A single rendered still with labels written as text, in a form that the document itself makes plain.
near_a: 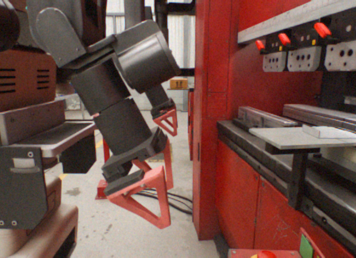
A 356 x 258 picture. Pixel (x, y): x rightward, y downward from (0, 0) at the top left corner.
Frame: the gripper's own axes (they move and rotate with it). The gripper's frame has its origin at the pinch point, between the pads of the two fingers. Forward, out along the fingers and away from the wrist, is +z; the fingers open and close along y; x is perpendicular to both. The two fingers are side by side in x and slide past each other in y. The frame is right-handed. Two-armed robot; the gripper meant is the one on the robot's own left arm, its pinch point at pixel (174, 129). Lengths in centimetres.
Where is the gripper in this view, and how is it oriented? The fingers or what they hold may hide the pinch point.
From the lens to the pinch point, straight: 75.2
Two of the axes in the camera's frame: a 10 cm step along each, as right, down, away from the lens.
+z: 4.5, 8.7, 1.9
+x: -8.9, 4.4, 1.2
